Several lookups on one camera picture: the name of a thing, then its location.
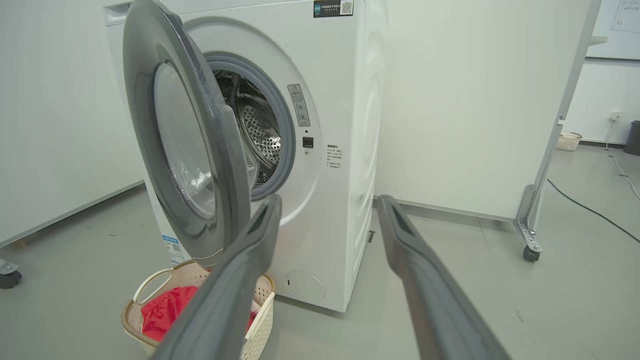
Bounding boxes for small white basket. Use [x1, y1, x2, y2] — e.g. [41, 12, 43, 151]
[555, 130, 584, 152]

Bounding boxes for dark grey waste bin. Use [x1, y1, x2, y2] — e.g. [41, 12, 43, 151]
[623, 120, 640, 156]

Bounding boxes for white floor cable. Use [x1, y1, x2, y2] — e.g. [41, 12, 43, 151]
[604, 117, 640, 200]

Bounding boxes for whiteboard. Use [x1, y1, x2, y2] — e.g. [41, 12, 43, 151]
[586, 0, 640, 61]

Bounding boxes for black caster wheel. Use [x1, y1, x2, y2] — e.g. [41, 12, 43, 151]
[0, 258, 24, 290]

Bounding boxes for white washing machine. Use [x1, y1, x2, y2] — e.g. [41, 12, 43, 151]
[102, 0, 391, 313]

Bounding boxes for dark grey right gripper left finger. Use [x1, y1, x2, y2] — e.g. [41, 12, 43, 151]
[150, 194, 284, 360]

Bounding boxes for white mobile partition panel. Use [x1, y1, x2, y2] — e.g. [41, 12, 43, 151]
[0, 0, 147, 249]
[374, 0, 604, 223]

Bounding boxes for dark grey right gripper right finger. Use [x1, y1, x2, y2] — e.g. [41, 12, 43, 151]
[375, 194, 511, 360]

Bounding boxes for cream perforated laundry basket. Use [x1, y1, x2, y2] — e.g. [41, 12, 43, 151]
[121, 259, 277, 360]

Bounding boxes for metal caster leg bracket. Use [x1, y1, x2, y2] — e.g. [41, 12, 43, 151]
[513, 184, 544, 263]

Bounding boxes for red garment white stripes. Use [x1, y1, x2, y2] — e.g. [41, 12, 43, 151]
[141, 285, 259, 343]

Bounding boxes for black floor cable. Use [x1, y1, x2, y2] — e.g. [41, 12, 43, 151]
[547, 178, 640, 245]

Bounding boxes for grey glass washing machine door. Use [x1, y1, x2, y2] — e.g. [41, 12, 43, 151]
[122, 0, 252, 269]

